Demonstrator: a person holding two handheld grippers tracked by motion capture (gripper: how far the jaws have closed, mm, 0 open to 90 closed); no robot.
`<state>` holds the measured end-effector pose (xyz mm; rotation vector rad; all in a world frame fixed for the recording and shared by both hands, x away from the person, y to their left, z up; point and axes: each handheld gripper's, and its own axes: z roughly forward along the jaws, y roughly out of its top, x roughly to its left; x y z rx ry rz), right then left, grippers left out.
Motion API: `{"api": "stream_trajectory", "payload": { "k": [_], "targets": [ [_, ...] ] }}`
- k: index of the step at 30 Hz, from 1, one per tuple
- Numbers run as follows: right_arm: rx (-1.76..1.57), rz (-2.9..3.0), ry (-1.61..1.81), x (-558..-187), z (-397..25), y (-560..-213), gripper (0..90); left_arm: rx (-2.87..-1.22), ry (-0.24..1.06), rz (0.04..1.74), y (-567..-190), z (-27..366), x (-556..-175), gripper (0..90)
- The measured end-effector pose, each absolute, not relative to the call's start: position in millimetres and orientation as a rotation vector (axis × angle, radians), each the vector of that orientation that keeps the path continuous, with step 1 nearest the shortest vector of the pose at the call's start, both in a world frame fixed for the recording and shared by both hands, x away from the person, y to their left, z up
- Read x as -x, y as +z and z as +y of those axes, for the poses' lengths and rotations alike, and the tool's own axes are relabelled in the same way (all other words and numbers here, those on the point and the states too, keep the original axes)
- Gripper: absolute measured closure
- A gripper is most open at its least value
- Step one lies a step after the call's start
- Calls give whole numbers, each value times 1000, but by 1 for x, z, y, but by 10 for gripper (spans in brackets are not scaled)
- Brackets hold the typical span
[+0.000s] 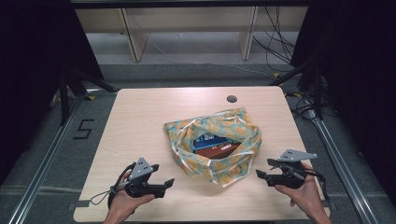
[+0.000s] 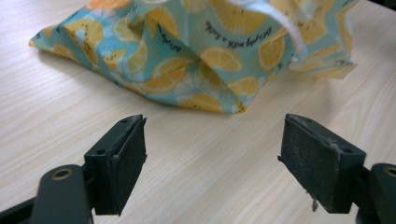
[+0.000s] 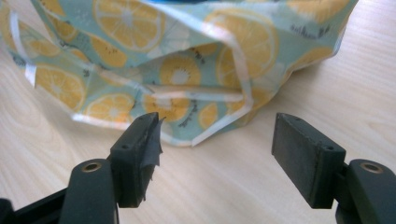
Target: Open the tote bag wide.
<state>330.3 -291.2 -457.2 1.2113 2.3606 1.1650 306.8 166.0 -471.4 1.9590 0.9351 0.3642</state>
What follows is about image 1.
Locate black metal stand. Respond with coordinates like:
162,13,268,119
58,66,117,126
269,59,325,121

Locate red-brown box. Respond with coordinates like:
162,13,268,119
194,142,243,161

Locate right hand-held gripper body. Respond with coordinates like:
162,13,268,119
270,148,318,189

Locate bundle of black cables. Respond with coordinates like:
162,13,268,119
252,6,297,73

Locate person's left hand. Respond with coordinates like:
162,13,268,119
106,171,156,216

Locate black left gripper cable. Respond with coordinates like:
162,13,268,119
107,161,137,209

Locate blue box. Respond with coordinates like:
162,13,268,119
192,133,233,151

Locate dark curtain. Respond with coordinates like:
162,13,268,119
0,0,105,185
290,0,396,207

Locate person's right hand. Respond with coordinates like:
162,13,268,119
274,163,323,216

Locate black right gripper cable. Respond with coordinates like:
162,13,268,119
306,169,331,203

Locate aluminium floor rail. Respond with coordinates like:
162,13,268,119
7,92,86,224
306,108,380,224

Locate thin grey cord loop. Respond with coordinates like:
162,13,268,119
89,188,118,206

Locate black floor cables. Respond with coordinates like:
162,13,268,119
284,90,325,121

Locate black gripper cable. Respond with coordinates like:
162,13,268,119
107,161,137,209
306,169,331,203

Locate orange-print teal fabric bag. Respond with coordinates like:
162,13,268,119
163,107,262,189

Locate light wooden desk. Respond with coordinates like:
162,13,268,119
70,0,310,63

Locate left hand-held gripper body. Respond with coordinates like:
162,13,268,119
124,157,155,199

